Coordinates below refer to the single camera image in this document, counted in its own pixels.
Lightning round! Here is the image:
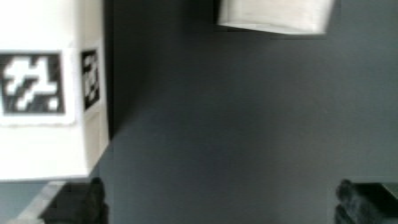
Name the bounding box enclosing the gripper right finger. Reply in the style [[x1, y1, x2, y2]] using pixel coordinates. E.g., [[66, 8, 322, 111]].
[[334, 179, 398, 224]]

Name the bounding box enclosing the white marker base plate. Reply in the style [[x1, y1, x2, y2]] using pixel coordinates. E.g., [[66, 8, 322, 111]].
[[0, 0, 110, 181]]

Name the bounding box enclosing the white table leg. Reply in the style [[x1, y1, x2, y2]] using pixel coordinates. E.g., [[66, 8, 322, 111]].
[[219, 0, 336, 35]]

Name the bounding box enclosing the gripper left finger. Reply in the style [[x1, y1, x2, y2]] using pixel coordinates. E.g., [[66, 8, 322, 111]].
[[11, 178, 109, 224]]

